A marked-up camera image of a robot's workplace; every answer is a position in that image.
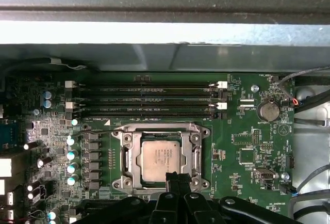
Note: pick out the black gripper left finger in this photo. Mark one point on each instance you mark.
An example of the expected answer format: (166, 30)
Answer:
(167, 208)

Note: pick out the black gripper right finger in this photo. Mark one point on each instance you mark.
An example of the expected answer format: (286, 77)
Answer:
(198, 208)

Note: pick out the silver green CPU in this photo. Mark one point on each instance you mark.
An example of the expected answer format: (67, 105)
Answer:
(157, 157)

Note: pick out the metal socket cover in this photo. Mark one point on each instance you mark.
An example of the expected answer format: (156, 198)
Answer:
(134, 141)

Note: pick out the CPU socket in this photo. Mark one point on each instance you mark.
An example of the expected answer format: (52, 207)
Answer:
(154, 128)

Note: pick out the silver internal USB port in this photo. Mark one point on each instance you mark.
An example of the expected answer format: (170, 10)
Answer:
(263, 175)

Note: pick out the green motherboard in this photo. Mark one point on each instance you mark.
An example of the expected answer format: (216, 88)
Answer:
(245, 151)

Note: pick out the small silver capacitor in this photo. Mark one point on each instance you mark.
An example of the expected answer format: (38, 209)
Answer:
(74, 122)
(72, 155)
(72, 181)
(71, 168)
(70, 140)

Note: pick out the round coin battery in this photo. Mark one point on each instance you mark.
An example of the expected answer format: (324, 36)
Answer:
(269, 110)

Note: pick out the silver port block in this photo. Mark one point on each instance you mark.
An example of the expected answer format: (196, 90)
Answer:
(5, 167)
(2, 187)

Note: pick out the black PC case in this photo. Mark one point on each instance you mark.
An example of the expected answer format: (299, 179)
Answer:
(165, 2)

